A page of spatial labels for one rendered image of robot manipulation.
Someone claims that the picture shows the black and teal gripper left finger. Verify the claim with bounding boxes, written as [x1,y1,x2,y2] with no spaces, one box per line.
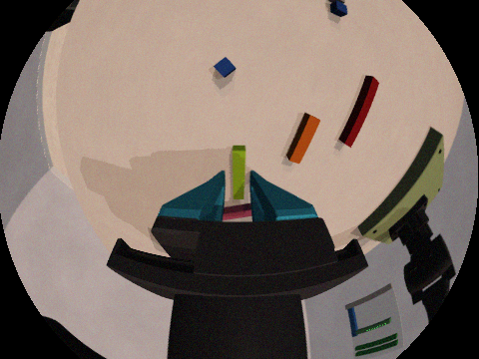
[157,171,226,221]

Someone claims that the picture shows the orange rod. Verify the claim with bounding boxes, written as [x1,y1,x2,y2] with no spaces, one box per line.
[286,113,320,164]

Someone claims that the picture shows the small blue cube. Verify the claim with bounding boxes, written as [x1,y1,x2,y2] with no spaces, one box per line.
[330,1,347,17]
[214,57,236,78]

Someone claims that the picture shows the lime green rod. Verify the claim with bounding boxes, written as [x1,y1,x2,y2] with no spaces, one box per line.
[233,146,245,199]

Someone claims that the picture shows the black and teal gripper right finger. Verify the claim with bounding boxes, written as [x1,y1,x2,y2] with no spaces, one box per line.
[249,171,318,221]

